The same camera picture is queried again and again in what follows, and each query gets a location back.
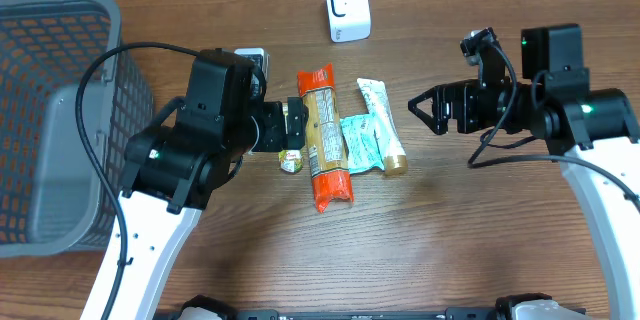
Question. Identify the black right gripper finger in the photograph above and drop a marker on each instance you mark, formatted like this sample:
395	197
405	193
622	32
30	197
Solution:
413	103
427	119

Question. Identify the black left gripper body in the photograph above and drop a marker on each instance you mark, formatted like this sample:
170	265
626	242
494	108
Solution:
273	126

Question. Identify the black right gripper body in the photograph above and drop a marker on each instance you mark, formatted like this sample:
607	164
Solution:
455	107

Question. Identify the green tea snack packet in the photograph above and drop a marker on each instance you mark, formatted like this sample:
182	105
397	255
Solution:
290	157

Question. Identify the white tube with gold cap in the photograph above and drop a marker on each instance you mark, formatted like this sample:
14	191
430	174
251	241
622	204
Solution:
390	147

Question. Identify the mint green wipes packet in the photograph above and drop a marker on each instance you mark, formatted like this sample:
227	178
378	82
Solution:
360	137

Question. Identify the orange spaghetti packet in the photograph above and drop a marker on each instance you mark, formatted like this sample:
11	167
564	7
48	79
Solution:
326	148

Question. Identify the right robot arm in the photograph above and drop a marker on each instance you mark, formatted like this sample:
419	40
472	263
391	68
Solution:
549	113

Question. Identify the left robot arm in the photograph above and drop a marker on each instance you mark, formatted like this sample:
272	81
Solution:
192	147

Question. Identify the white barcode scanner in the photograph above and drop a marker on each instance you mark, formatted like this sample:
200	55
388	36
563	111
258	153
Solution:
349	20

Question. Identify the grey plastic shopping basket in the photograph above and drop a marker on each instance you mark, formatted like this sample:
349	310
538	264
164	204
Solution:
58	73

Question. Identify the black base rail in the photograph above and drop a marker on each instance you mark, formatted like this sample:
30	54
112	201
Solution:
451	313

